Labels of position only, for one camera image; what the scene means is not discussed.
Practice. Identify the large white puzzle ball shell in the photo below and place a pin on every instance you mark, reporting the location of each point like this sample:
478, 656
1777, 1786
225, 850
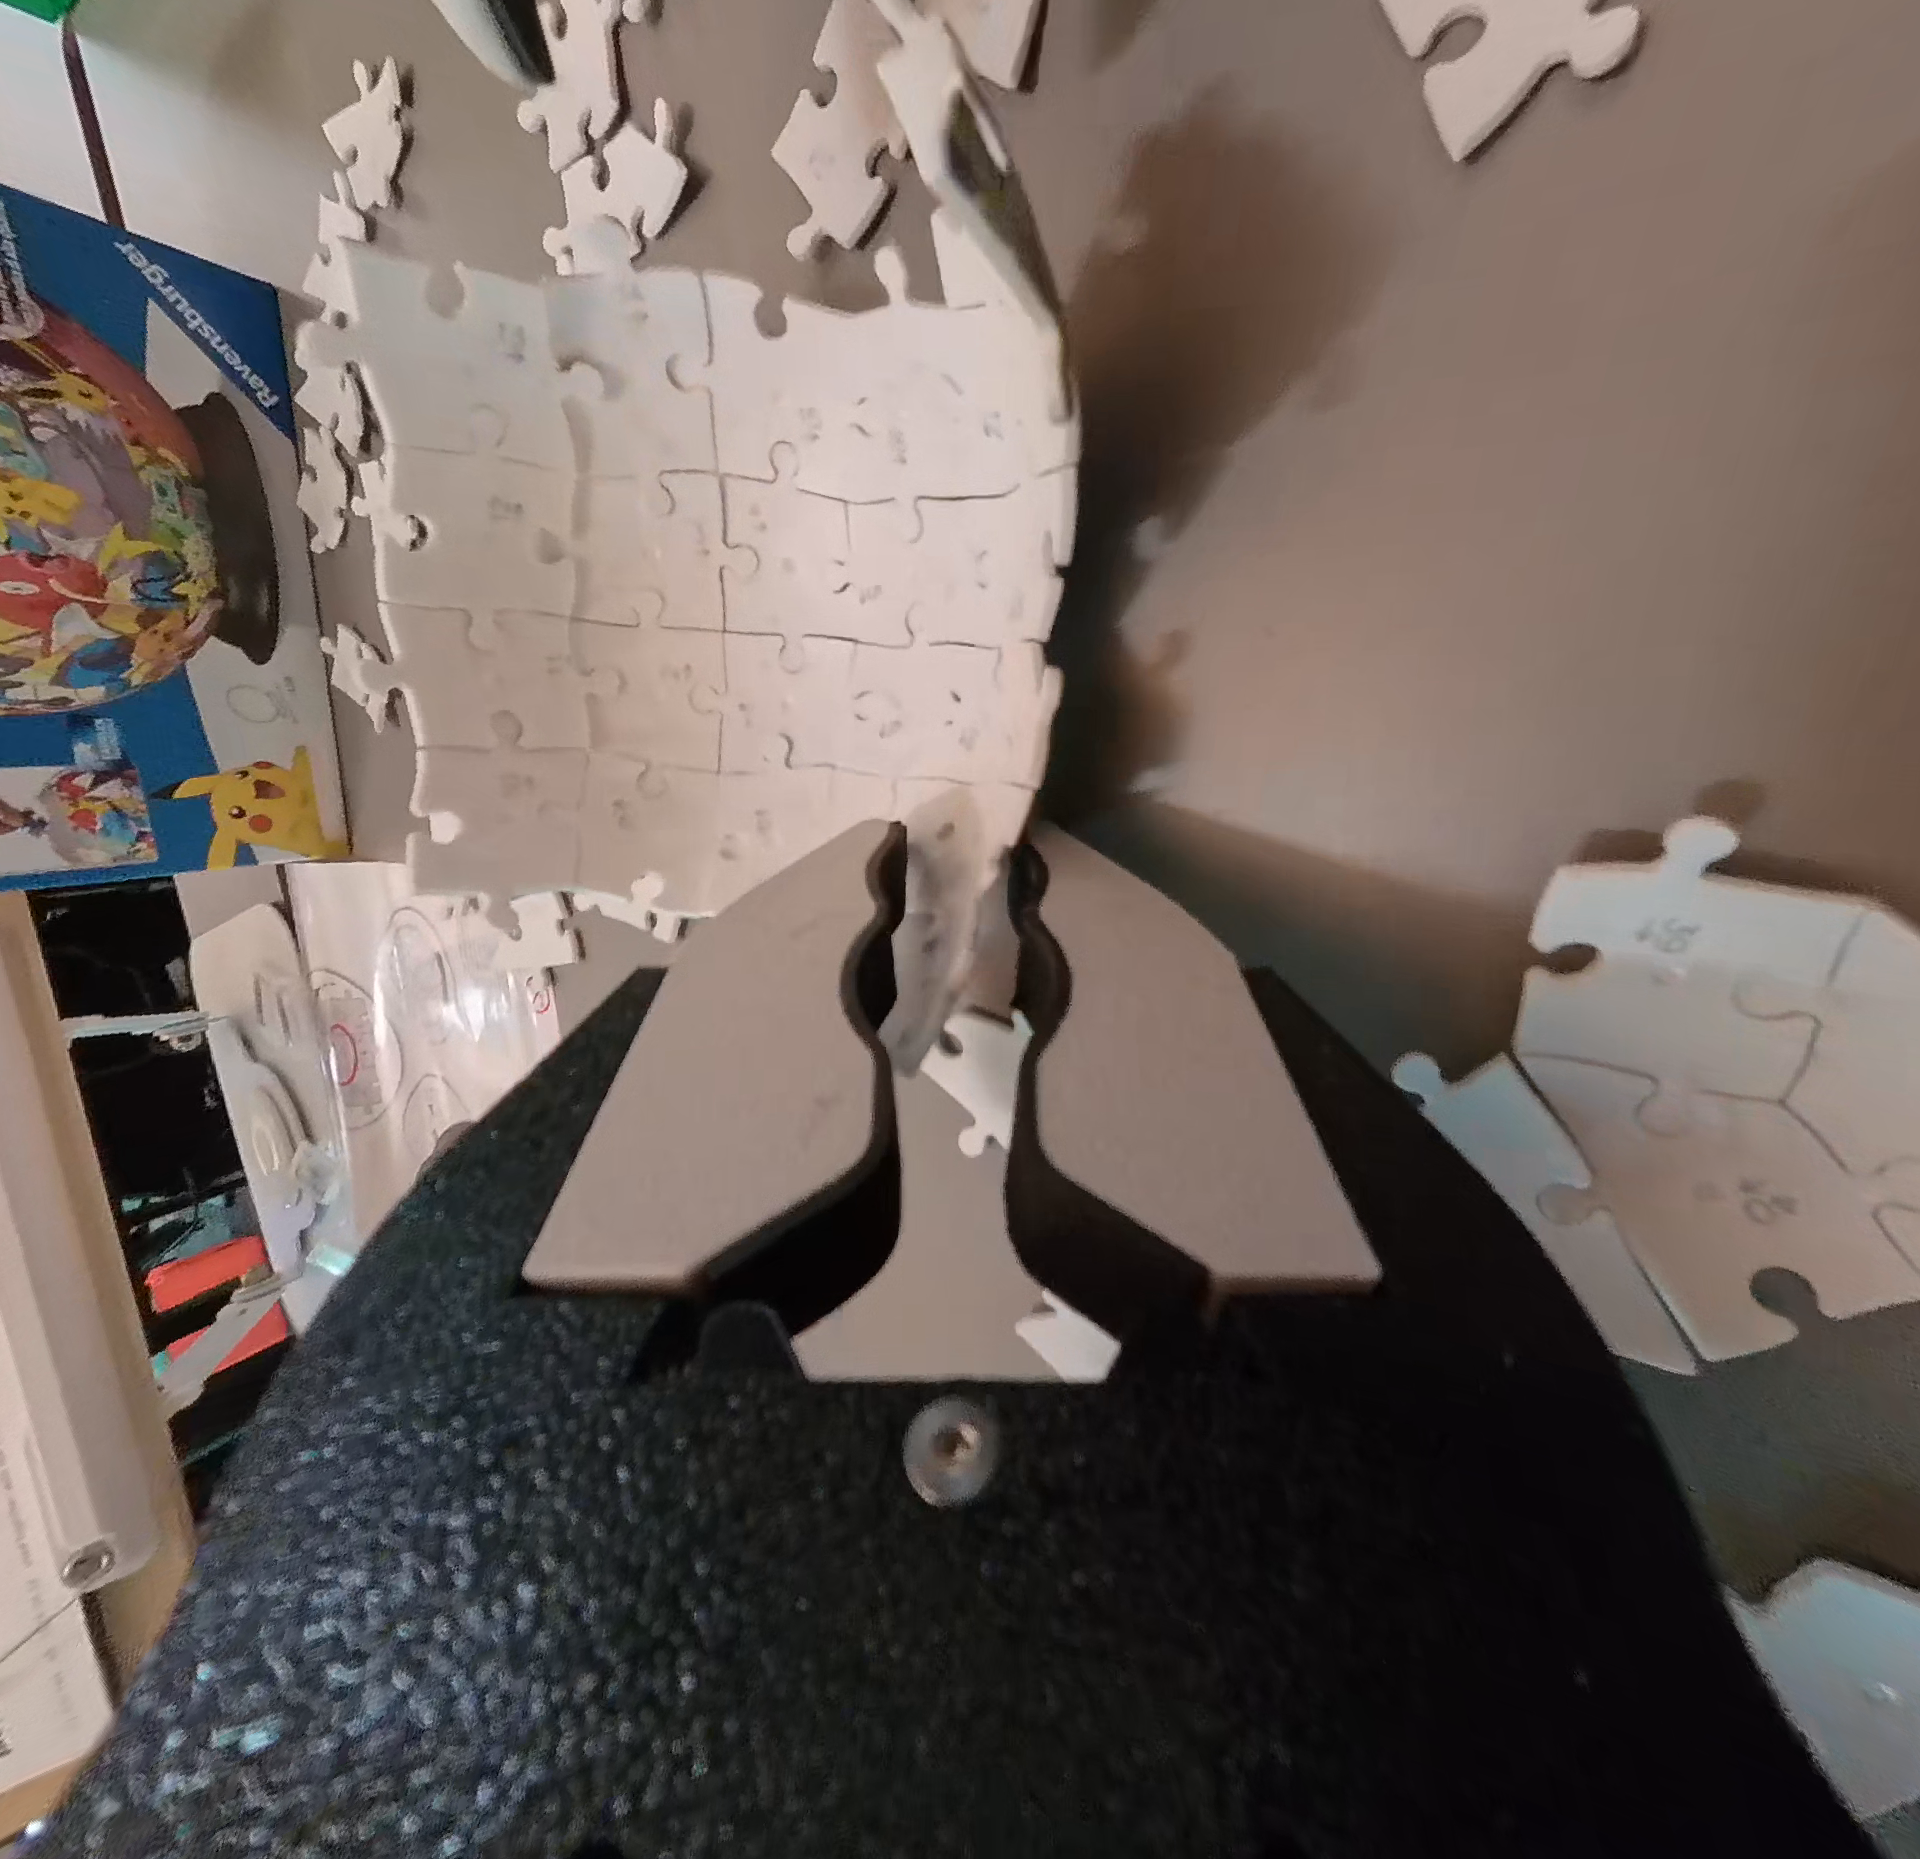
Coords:
705, 570

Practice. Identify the white board bracket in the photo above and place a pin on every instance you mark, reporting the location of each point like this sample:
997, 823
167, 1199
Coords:
225, 1335

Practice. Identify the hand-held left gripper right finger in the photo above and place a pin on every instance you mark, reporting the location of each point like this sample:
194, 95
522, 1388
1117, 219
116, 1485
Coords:
1186, 1110

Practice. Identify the instruction sheet board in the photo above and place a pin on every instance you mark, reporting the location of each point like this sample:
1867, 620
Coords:
61, 1365

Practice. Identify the white instruction leaflet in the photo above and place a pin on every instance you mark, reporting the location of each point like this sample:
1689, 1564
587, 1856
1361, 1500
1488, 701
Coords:
405, 1018

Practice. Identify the single white puzzle piece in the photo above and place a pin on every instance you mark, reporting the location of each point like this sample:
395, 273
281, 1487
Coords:
1501, 30

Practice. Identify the clear plastic parts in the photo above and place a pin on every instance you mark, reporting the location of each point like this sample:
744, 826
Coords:
276, 1079

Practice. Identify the scattered white puzzle pieces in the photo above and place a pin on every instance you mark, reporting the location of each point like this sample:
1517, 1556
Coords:
616, 105

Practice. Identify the blue printed puzzle box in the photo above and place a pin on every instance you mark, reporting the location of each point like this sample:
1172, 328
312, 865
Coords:
136, 538

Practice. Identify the small white puzzle ball section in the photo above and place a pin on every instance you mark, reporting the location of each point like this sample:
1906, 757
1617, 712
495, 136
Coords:
1726, 1110

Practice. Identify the orange plastic item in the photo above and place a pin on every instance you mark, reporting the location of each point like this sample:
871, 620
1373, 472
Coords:
211, 1282

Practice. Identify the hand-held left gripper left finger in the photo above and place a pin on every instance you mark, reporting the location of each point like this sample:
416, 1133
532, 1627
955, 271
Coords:
705, 1110

